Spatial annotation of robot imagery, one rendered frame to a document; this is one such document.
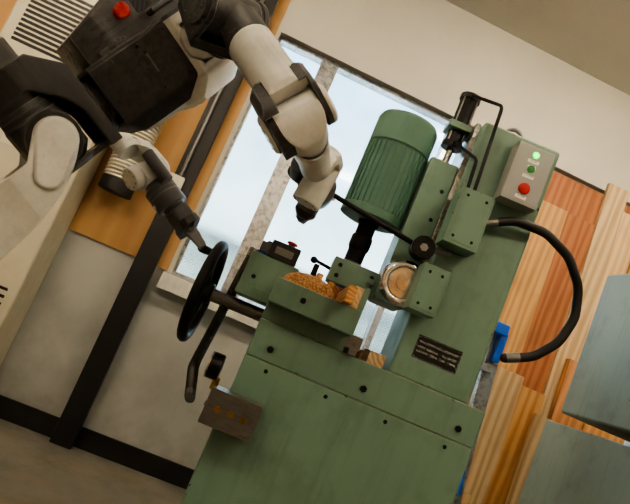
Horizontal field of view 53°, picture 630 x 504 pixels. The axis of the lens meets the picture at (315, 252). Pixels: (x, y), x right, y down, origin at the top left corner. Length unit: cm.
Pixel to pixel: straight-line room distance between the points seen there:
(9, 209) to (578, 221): 276
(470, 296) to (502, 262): 13
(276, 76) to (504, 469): 232
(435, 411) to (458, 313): 27
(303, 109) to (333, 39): 220
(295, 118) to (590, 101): 278
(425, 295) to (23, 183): 92
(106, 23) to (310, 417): 94
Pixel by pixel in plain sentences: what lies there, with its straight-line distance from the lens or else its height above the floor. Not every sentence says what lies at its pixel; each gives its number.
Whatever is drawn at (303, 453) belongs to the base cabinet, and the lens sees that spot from 152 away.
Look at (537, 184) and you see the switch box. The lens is 173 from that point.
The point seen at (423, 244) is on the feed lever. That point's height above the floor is 113.
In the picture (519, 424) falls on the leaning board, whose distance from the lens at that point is 309.
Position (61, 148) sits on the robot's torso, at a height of 94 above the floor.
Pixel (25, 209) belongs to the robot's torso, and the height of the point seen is 81.
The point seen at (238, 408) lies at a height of 60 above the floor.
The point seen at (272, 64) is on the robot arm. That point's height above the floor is 120.
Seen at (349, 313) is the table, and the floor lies 88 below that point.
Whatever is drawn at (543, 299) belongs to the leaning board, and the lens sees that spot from 331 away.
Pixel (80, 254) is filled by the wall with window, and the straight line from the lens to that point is 304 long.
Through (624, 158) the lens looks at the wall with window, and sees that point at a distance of 379.
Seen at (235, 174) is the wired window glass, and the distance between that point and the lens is 312.
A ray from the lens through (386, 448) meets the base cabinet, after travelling 154.
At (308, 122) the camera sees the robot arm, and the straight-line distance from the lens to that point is 113.
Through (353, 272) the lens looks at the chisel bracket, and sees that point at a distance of 170.
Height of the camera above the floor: 77
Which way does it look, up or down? 9 degrees up
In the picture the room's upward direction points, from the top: 23 degrees clockwise
